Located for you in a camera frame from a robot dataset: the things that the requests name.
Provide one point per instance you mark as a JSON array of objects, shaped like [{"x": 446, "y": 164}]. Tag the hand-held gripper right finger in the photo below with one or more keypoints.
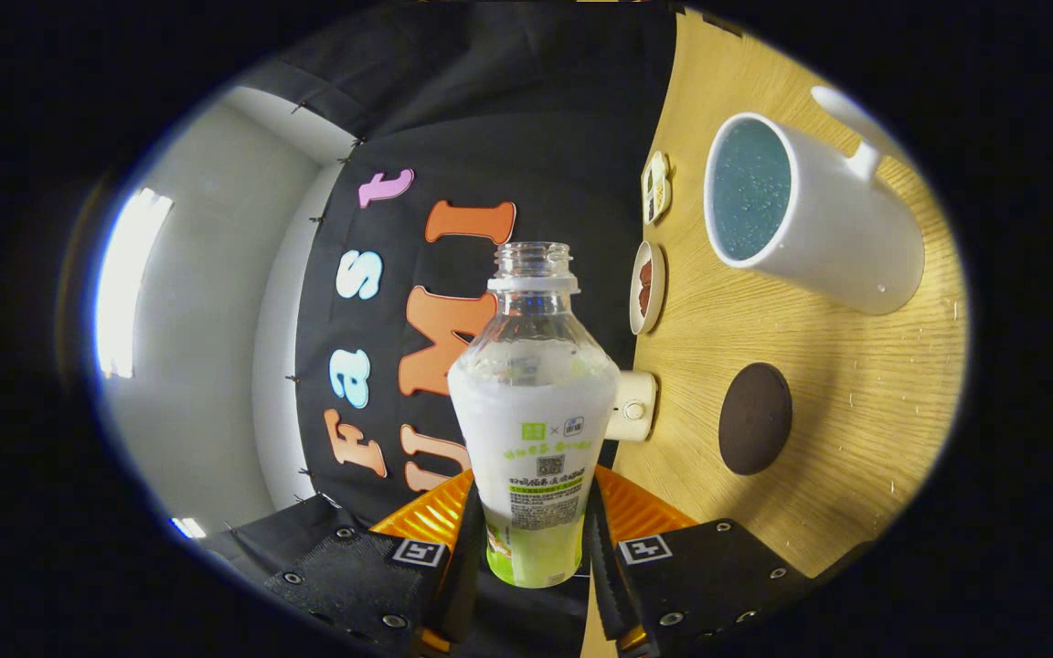
[{"x": 709, "y": 585}]

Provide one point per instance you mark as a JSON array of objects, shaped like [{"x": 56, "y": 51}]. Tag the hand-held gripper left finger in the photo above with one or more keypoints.
[{"x": 371, "y": 585}]

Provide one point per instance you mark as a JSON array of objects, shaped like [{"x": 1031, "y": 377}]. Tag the dark brown round coaster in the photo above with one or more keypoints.
[{"x": 755, "y": 419}]

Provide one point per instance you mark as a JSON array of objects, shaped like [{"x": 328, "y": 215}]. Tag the clear juice bottle green label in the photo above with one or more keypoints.
[{"x": 536, "y": 439}]

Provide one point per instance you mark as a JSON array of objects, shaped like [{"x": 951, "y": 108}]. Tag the small ceiling light panel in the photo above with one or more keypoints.
[{"x": 188, "y": 527}]

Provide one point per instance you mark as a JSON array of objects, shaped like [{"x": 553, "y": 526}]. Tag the cream toaster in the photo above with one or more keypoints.
[{"x": 633, "y": 407}]

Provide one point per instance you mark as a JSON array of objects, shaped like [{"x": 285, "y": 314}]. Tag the wooden table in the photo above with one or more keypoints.
[{"x": 856, "y": 384}]

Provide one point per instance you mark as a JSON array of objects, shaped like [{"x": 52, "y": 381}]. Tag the small white plate with food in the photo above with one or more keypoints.
[{"x": 647, "y": 288}]

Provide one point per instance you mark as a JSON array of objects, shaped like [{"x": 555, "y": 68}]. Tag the large ceiling light panel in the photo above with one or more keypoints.
[{"x": 129, "y": 283}]

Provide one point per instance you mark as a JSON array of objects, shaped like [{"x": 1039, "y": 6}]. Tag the white divided snack tray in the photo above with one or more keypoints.
[{"x": 656, "y": 187}]

